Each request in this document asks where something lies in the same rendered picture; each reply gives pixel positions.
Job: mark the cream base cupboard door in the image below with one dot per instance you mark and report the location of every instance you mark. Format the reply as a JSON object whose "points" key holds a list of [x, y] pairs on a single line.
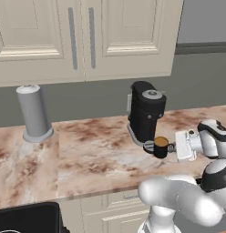
{"points": [[124, 220]]}

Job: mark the black coffee mug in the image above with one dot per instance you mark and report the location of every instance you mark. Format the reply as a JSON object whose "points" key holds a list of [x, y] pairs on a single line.
{"points": [[161, 147]]}

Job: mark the black coffee machine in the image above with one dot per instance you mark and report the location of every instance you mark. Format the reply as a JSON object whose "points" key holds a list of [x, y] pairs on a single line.
{"points": [[146, 112]]}

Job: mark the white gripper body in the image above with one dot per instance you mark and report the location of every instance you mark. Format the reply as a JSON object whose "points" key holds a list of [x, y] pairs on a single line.
{"points": [[184, 146]]}

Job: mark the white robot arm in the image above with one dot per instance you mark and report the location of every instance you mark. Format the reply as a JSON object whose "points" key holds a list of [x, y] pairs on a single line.
{"points": [[181, 197]]}

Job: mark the cream wall cupboard door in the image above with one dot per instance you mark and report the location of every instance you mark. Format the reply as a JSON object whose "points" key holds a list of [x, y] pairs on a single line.
{"points": [[35, 39], [130, 36]]}

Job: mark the grey paper towel roll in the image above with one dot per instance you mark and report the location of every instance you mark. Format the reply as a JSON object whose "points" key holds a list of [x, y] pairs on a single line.
{"points": [[34, 113]]}

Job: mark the cream base drawer front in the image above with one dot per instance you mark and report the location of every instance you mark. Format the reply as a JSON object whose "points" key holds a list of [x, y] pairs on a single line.
{"points": [[122, 199]]}

